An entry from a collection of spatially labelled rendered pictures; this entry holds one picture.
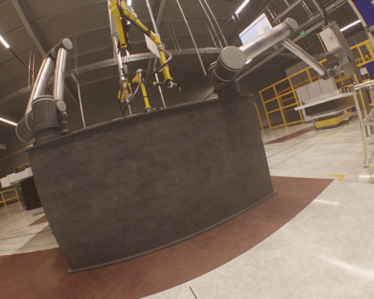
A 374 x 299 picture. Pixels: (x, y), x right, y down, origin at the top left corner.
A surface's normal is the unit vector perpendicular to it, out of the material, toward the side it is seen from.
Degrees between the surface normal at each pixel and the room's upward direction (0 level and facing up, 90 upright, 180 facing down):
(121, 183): 90
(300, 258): 0
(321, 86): 90
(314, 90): 90
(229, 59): 90
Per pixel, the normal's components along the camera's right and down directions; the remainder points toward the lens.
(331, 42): -0.91, 0.27
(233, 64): 0.03, 0.11
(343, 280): -0.28, -0.96
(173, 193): 0.32, -0.07
